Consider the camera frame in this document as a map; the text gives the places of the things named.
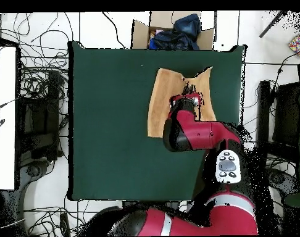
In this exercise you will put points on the brown cardboard box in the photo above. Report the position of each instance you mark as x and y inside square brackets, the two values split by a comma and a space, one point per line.
[140, 34]

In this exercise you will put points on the dark green table cloth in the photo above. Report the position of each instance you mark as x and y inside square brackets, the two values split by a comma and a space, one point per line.
[110, 111]

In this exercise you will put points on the black power strip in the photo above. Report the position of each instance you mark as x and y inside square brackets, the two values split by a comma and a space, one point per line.
[64, 223]

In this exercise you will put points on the multicolour patterned item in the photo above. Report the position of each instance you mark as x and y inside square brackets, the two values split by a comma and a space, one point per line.
[298, 44]

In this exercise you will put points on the dark thin rod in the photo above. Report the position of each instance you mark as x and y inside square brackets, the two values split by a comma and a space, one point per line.
[272, 24]

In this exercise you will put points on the black metal stand frame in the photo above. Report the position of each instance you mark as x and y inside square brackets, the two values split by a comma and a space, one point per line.
[52, 103]
[263, 111]

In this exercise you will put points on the blue denim garment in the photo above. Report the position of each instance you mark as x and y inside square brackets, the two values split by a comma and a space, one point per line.
[188, 24]

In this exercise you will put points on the navy crumpled garment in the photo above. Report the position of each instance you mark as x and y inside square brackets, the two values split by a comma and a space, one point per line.
[172, 40]

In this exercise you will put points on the tan terry towel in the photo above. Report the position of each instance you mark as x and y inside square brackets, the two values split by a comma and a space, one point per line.
[162, 98]

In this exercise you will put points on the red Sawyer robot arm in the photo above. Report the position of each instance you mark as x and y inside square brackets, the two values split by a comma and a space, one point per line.
[197, 134]

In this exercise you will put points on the white side table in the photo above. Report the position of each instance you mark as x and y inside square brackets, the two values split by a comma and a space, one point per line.
[4, 148]

